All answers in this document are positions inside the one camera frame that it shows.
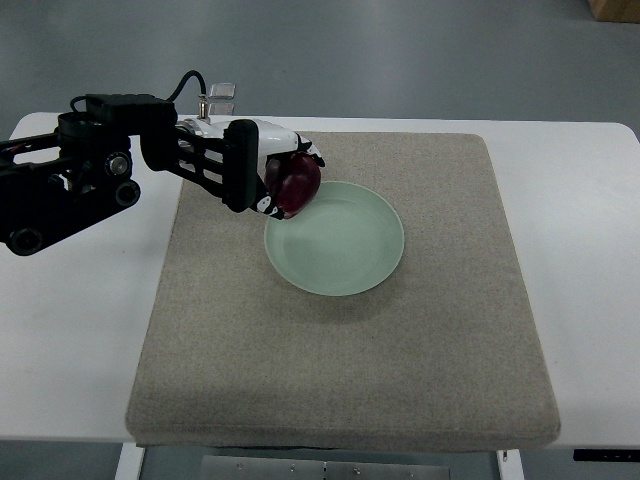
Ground black table control panel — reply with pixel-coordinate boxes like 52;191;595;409
573;449;640;463

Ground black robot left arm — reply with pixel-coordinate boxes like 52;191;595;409
1;70;207;256

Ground white left table leg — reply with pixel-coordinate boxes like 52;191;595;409
114;443;145;480

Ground light green plate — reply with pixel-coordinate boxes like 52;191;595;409
264;181;405;297

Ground beige fabric cushion mat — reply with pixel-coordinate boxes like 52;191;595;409
125;132;561;452

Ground upper clear floor plate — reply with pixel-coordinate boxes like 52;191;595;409
209;82;236;99

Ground clear floor plate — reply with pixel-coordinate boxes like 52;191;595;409
209;82;236;99
208;102;235;116

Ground dark red apple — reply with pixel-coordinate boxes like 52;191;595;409
264;152;321;219

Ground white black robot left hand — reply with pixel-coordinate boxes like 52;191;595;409
170;118;325;220

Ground white table leg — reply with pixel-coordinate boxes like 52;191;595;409
114;443;145;480
496;449;525;480

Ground metal base plate under table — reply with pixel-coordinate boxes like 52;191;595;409
199;455;451;480

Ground lower clear floor plate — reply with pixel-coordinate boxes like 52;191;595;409
208;102;235;116

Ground white right table leg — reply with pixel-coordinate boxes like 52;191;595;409
496;449;525;480

